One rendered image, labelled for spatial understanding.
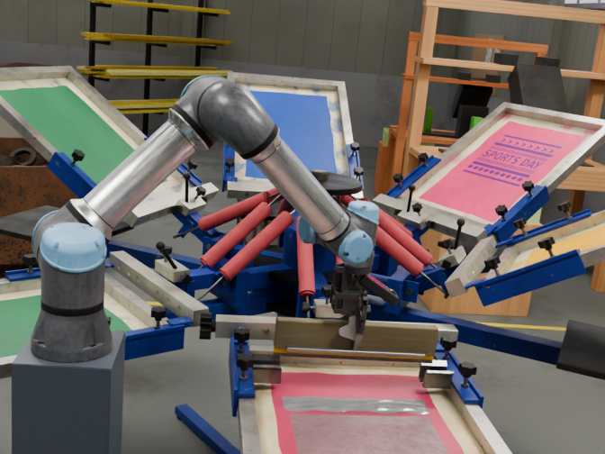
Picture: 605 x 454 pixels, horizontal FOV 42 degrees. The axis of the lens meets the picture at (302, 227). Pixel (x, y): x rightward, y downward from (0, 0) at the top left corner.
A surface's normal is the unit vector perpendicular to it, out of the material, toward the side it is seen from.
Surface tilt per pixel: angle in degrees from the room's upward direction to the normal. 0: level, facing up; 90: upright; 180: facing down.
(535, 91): 49
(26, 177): 90
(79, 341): 73
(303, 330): 90
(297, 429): 0
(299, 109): 32
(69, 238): 8
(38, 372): 90
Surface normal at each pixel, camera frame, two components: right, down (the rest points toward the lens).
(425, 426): 0.09, -0.96
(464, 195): -0.34, -0.77
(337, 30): 0.07, 0.26
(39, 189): 0.44, 0.27
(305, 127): 0.15, -0.67
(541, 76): 0.15, -0.43
